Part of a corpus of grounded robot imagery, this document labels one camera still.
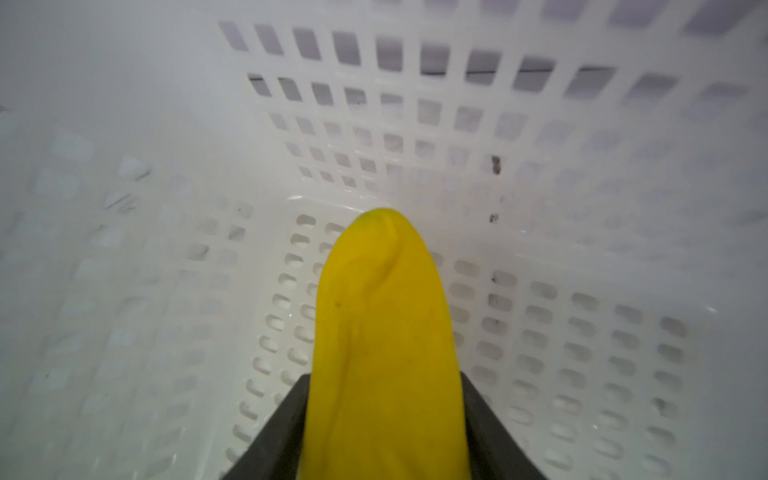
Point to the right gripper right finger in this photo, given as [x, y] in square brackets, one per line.
[493, 453]

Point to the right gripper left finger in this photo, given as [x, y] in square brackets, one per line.
[276, 450]

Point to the yellow corn cob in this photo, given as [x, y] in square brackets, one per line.
[385, 392]

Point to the white plastic food basket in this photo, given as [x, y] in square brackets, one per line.
[590, 178]

